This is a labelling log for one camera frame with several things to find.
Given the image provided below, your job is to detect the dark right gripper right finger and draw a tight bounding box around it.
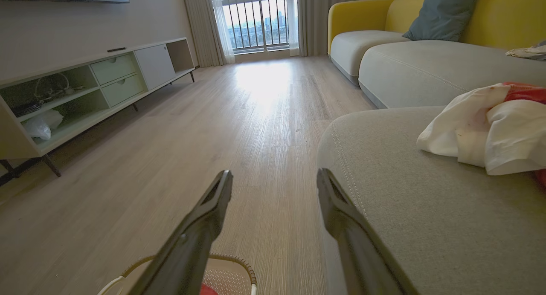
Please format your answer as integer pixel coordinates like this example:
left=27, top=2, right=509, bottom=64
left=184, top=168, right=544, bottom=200
left=317, top=168, right=421, bottom=295

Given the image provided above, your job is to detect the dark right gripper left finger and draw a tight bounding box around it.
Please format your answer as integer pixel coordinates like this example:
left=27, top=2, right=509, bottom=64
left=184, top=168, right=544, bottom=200
left=128, top=170, right=234, bottom=295

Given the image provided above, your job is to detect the red and white garment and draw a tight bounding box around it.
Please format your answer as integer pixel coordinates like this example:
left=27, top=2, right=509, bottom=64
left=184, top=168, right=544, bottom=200
left=417, top=82, right=546, bottom=189

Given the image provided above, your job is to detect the grey and yellow sofa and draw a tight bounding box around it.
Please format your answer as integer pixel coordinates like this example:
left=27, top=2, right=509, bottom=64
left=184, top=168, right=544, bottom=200
left=317, top=0, right=546, bottom=295

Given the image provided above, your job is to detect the beige plastic laundry basket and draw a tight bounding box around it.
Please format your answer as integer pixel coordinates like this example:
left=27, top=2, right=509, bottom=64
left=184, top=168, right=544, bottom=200
left=97, top=253, right=258, bottom=295

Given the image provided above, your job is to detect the long low TV cabinet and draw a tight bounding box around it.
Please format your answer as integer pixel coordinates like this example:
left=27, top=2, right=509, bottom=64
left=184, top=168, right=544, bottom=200
left=0, top=37, right=200, bottom=187

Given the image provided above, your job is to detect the pale green cabinet drawer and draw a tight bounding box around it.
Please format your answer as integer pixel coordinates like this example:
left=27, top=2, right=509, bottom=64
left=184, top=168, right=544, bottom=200
left=101, top=73, right=148, bottom=107
left=90, top=53, right=138, bottom=86

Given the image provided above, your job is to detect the white cabinet door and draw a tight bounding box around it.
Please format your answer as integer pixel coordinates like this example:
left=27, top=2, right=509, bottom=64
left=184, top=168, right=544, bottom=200
left=134, top=44, right=177, bottom=90

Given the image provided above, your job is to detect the white plastic bag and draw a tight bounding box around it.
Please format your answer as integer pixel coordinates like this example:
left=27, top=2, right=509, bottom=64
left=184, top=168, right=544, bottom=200
left=22, top=110, right=64, bottom=141

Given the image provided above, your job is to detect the white sheer curtain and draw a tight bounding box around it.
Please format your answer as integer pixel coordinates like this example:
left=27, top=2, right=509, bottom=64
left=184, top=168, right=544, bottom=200
left=209, top=0, right=236, bottom=65
left=285, top=0, right=301, bottom=57

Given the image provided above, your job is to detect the beige window curtain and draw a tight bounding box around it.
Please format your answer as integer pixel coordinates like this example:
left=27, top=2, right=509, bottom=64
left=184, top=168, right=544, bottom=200
left=297, top=0, right=388, bottom=57
left=181, top=0, right=227, bottom=68

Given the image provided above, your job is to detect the blue-grey throw pillow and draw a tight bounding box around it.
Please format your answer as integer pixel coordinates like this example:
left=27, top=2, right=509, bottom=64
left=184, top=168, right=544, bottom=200
left=402, top=0, right=481, bottom=42

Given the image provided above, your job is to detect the pale patterned cloth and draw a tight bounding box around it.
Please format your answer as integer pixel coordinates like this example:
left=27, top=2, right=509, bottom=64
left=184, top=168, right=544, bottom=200
left=505, top=40, right=546, bottom=61

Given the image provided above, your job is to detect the grey balcony railing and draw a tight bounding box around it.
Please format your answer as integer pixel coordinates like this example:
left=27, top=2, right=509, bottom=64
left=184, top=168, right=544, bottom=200
left=220, top=0, right=291, bottom=53

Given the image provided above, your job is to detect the tangle of cables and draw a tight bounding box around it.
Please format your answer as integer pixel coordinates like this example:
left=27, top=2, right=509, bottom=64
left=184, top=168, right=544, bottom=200
left=11, top=72, right=86, bottom=117

